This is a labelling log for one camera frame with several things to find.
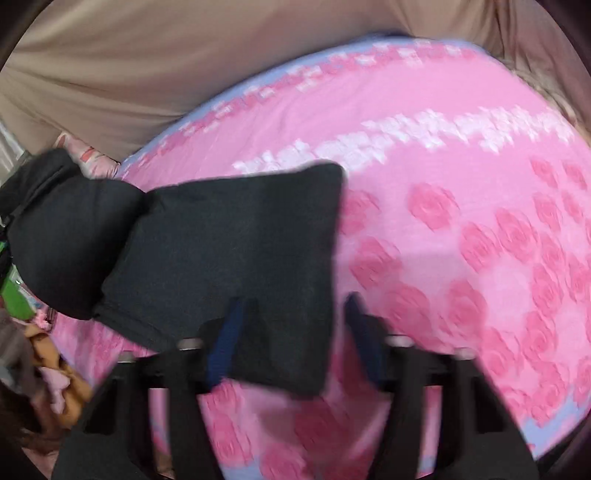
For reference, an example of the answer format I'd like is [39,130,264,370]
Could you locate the beige fabric cover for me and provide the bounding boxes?
[0,0,591,163]

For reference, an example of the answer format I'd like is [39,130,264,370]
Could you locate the pink rose bedsheet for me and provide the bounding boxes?
[46,39,591,480]

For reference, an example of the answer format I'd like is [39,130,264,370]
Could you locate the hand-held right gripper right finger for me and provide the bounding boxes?
[347,294,539,480]

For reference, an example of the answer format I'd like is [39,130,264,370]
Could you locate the black folded cloth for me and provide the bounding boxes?
[0,148,145,321]

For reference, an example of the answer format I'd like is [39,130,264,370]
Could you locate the dark grey pants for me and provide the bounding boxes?
[92,161,348,398]

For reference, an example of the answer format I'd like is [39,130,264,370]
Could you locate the white and pink pillow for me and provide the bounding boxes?
[54,133,122,182]

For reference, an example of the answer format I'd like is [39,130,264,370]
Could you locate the orange cloth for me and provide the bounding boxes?
[22,323,95,428]

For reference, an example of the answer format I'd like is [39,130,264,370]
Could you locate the green object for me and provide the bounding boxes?
[0,237,29,308]

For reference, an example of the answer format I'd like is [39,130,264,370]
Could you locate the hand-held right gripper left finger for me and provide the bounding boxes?
[53,299,246,480]

